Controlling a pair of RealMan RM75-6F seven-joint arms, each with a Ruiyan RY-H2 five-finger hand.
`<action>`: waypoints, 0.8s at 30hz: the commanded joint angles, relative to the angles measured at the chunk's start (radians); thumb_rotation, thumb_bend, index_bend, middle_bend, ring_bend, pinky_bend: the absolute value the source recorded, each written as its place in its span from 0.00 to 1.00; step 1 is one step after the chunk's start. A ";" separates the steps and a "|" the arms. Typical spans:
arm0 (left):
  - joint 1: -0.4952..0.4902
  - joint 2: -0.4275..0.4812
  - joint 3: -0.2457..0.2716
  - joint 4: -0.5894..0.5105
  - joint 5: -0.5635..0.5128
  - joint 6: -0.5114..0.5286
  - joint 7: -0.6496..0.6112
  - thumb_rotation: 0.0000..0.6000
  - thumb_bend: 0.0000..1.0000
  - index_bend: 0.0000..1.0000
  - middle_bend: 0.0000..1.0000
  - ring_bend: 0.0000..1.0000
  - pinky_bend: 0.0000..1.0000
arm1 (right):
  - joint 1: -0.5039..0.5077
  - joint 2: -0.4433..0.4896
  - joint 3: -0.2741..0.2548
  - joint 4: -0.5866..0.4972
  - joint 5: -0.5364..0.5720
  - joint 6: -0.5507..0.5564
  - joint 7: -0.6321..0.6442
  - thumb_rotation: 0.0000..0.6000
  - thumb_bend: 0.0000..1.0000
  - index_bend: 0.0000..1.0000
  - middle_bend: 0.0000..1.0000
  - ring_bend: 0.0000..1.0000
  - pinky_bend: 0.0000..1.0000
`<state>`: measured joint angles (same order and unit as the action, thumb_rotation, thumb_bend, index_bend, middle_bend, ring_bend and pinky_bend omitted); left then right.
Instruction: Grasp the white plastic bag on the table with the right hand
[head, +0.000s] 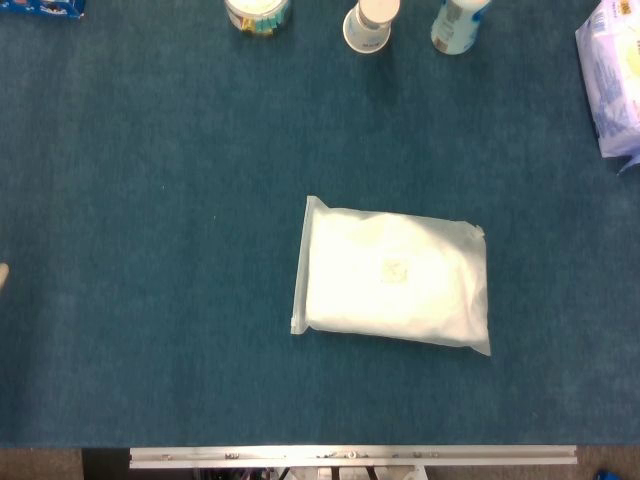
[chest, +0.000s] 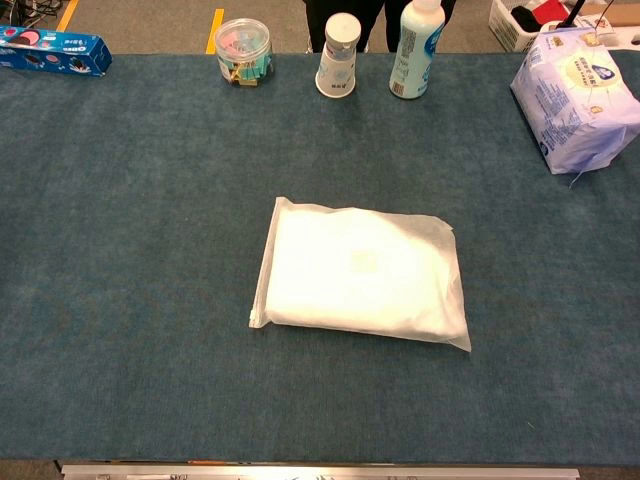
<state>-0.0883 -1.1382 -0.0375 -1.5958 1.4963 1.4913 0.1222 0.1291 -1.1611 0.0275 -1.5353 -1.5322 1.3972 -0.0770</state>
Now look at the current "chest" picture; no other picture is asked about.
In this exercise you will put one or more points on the person in black trousers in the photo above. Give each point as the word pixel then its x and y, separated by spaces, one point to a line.
pixel 345 10

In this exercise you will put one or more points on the blue Oreo cookie box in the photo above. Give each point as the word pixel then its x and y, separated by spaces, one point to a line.
pixel 50 51

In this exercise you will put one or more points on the white plastic-wrapped soft package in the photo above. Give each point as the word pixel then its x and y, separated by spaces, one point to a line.
pixel 350 280

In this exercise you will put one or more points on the white paper cup bottle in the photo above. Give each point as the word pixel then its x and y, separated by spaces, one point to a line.
pixel 337 60

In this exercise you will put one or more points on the silver aluminium table rail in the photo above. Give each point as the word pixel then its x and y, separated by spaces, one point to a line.
pixel 320 472

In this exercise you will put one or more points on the lavender tissue pack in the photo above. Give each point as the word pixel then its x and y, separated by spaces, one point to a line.
pixel 575 100

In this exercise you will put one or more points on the white plastic basket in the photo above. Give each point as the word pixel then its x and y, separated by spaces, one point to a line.
pixel 520 25

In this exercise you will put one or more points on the light blue white plastic bottle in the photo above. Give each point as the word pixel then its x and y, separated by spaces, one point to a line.
pixel 416 50

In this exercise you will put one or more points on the blue felt table cloth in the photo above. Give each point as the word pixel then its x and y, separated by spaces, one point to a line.
pixel 150 250

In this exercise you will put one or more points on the clear jar of binder clips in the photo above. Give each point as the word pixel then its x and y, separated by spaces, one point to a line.
pixel 244 51

